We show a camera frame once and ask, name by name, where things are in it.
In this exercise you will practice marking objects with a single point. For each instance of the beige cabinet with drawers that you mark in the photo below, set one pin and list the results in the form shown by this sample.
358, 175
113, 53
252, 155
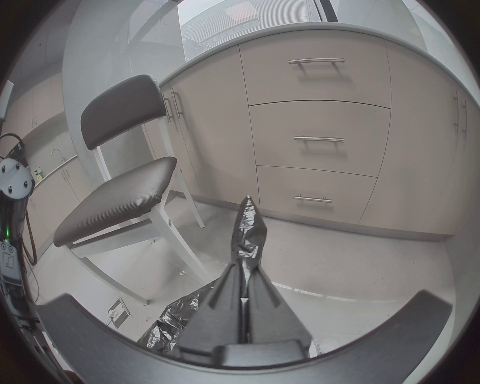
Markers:
318, 120

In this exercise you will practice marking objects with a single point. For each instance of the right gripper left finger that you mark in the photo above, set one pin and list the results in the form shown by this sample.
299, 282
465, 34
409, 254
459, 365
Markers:
213, 318

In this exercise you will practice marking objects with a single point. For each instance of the black plastic bag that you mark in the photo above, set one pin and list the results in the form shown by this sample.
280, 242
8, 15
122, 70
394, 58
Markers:
247, 232

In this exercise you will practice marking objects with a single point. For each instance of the silver faucet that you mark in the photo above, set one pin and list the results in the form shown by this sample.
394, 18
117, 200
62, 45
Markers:
56, 149

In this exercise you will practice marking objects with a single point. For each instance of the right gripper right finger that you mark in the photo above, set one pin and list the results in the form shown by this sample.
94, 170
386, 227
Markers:
270, 318

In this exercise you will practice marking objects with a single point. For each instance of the window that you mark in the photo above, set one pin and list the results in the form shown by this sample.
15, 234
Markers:
210, 22

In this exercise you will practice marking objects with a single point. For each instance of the grey padded white chair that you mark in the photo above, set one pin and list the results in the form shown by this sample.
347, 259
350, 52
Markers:
112, 213

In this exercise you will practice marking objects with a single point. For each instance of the beige kitchen counter cabinet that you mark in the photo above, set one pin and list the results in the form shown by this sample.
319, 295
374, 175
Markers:
63, 187

